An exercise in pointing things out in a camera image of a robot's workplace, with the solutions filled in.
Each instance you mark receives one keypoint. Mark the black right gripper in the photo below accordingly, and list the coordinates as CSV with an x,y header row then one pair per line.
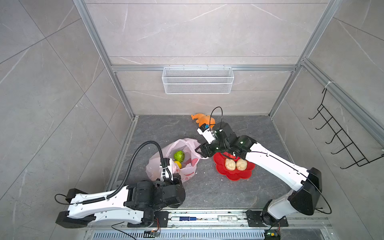
x,y
205,148

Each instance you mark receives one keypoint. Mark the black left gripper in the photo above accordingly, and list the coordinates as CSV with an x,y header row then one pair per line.
x,y
177,180

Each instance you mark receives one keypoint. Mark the beige fake bun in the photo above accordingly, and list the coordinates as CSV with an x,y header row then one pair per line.
x,y
241,165
230,165

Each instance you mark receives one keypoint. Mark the red flower-shaped plate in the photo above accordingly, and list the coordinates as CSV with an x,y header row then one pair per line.
x,y
234,175

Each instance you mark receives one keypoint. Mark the pink plastic bag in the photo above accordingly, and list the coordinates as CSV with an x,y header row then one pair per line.
x,y
189,165

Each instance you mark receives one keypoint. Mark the yellow fake banana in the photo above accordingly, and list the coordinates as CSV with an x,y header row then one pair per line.
x,y
178,164

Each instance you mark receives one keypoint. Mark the green fake fruit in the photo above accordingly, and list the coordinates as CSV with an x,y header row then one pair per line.
x,y
179,156

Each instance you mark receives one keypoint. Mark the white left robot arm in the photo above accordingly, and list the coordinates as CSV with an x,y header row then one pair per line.
x,y
106,206

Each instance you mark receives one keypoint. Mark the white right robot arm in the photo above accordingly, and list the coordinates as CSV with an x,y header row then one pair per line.
x,y
306,185

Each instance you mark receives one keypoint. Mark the orange toy fruit with loop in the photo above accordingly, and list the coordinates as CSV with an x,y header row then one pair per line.
x,y
202,119

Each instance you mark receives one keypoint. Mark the blue marker pen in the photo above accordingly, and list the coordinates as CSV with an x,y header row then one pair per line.
x,y
187,219

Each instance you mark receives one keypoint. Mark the white wire mesh basket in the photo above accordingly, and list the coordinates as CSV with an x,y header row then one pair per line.
x,y
197,80

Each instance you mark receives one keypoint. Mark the white tube on rail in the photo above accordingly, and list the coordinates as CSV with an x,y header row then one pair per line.
x,y
230,218

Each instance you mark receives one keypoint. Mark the black wire hook rack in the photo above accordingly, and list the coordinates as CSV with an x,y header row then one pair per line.
x,y
339,133

